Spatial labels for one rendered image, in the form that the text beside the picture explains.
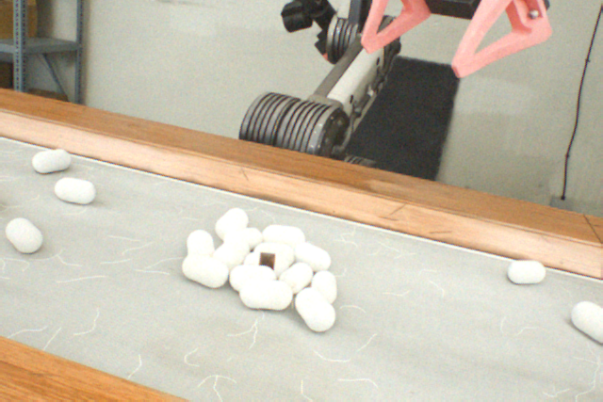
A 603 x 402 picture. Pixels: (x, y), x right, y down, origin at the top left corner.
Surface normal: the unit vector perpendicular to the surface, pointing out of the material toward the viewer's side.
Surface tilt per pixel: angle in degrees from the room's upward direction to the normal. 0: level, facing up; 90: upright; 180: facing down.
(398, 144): 86
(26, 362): 0
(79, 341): 0
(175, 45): 91
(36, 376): 0
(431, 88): 86
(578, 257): 45
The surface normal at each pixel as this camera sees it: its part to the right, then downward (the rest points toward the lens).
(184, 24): -0.25, 0.27
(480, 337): 0.15, -0.94
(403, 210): -0.08, -0.47
